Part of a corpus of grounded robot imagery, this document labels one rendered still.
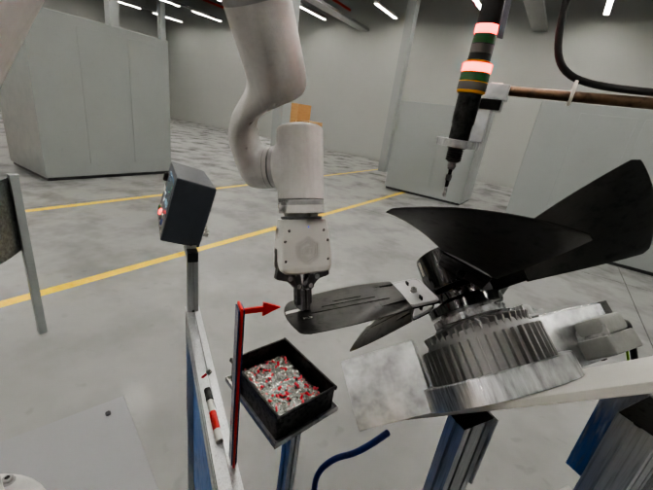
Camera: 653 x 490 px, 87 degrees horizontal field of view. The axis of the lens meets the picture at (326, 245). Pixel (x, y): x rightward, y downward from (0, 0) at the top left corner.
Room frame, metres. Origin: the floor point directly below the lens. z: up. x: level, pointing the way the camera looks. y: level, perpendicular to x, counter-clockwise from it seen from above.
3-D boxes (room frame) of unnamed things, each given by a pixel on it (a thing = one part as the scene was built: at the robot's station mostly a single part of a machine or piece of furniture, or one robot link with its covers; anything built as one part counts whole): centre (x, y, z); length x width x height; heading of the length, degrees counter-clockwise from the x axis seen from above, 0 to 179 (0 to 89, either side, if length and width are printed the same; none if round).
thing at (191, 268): (0.90, 0.38, 0.96); 0.03 x 0.03 x 0.20; 29
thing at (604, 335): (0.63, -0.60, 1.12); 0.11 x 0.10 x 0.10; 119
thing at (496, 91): (0.60, -0.20, 1.50); 0.09 x 0.07 x 0.10; 64
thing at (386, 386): (0.55, -0.16, 0.98); 0.20 x 0.16 x 0.20; 29
